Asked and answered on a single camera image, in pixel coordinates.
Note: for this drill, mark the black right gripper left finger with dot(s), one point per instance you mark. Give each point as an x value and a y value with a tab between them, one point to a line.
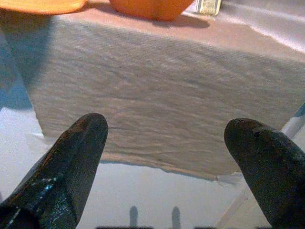
64	171

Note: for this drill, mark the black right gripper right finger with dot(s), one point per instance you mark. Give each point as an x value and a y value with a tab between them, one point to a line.
269	167

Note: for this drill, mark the white table leg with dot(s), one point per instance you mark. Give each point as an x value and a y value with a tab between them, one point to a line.
292	125

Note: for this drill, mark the grey woven tablecloth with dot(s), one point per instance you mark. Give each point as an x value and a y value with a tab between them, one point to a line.
157	90

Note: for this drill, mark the orange plate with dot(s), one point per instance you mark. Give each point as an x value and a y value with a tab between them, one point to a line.
41	5

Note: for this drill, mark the clear glass container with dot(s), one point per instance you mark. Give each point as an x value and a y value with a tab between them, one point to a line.
209	6

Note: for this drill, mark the orange bowl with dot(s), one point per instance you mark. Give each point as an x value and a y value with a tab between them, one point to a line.
152	8

